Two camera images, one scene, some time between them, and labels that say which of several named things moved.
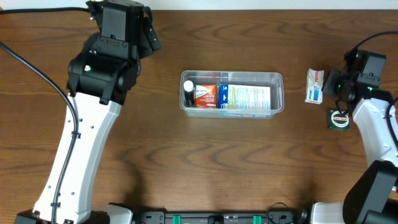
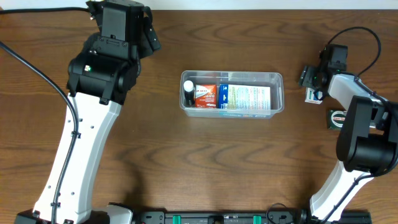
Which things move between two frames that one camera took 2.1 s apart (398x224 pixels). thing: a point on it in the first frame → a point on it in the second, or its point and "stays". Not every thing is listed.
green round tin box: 337,121 stays
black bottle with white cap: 189,96 stays
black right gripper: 330,84 → 308,78
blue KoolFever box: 236,99 stays
